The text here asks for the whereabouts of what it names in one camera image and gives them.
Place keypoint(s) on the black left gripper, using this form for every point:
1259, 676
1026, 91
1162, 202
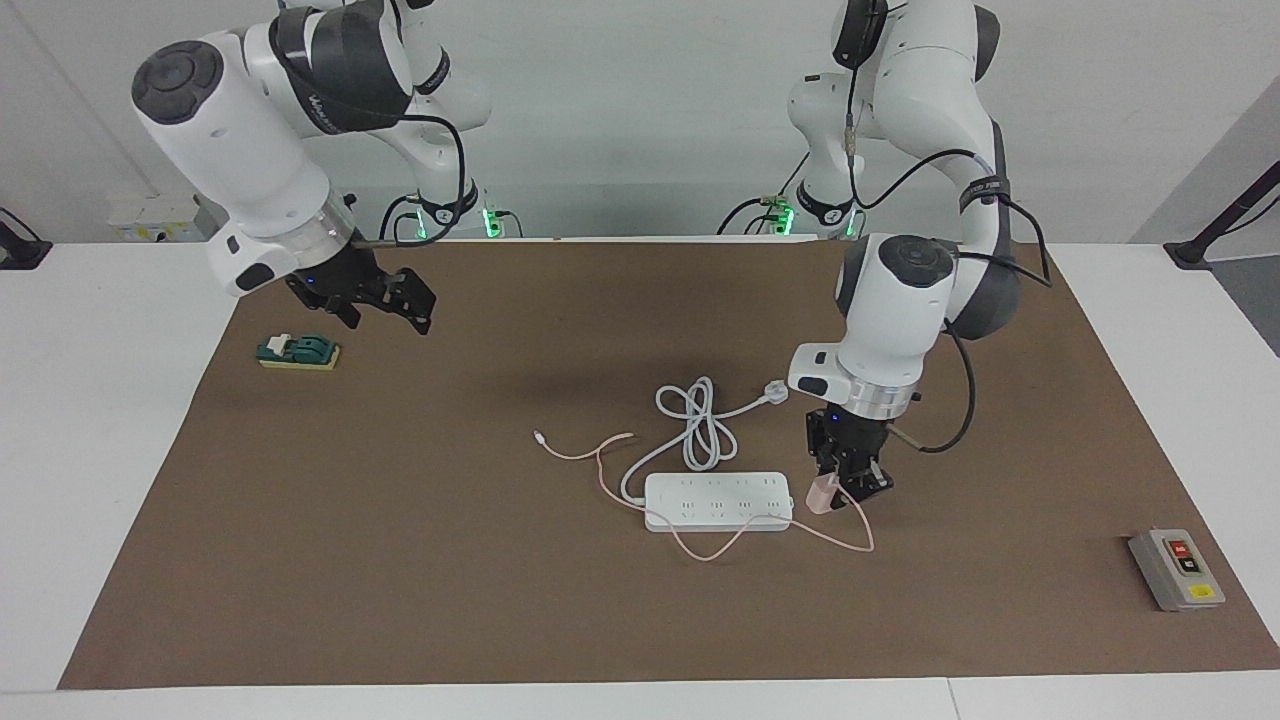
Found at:
845, 440

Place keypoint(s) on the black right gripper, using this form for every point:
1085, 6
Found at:
335, 275

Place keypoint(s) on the pink charger adapter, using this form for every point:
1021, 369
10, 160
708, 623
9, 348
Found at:
820, 497

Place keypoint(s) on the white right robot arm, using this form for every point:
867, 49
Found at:
240, 150

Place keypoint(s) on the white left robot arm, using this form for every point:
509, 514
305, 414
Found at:
900, 310

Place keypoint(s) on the white power strip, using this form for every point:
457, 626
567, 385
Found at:
720, 505

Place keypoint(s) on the brown table mat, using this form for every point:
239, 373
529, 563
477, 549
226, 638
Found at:
500, 620

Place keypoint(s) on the black clamp stand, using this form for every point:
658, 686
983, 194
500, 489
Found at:
25, 255
1190, 255

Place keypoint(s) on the green knife switch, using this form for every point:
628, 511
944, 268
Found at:
300, 352

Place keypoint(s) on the white wall outlet box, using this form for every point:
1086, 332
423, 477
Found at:
150, 220

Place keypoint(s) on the grey on-off switch box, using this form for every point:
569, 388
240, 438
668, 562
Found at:
1175, 570

